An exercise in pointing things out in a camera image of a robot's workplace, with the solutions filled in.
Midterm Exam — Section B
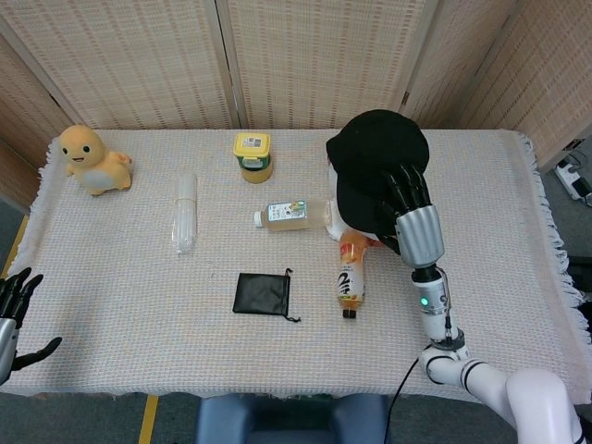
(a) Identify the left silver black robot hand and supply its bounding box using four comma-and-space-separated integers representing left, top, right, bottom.
0, 266, 64, 385

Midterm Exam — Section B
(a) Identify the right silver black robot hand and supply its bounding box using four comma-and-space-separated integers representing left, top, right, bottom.
375, 161, 446, 269

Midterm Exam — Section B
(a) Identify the black cap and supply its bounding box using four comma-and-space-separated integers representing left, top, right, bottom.
326, 109, 431, 245

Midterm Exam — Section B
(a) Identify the white foam mannequin head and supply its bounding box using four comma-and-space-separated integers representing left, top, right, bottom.
326, 156, 349, 241

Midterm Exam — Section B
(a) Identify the large orange drink bottle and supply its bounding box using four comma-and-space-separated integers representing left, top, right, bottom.
336, 230, 369, 320

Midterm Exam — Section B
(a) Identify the yellow floor tape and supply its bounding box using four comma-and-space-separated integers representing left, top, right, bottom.
0, 216, 30, 278
138, 395, 159, 444

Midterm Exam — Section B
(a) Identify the tea bottle with green label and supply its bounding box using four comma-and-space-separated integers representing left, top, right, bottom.
253, 198, 335, 232

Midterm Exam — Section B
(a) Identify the white woven tablecloth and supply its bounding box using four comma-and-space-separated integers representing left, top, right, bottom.
6, 128, 585, 408

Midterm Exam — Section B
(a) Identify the white power strip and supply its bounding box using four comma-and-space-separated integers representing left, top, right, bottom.
554, 156, 592, 201

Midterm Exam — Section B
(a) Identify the yellow lidded jar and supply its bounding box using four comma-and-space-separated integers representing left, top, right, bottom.
232, 132, 275, 185

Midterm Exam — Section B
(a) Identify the yellow plush toy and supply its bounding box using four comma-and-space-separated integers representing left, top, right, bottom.
57, 124, 134, 197

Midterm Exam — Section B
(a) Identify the blue padded seat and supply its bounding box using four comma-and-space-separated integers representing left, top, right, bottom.
196, 393, 389, 444

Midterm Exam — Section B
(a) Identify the woven folding screen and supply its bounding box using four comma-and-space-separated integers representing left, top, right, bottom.
0, 0, 592, 173

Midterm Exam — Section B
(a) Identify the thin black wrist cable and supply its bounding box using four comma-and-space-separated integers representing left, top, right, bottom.
438, 266, 457, 344

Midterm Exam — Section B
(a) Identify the black power cable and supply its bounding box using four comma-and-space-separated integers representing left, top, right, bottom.
386, 358, 423, 444

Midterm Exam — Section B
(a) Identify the black drawstring pouch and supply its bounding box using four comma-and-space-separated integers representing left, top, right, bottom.
231, 266, 302, 324

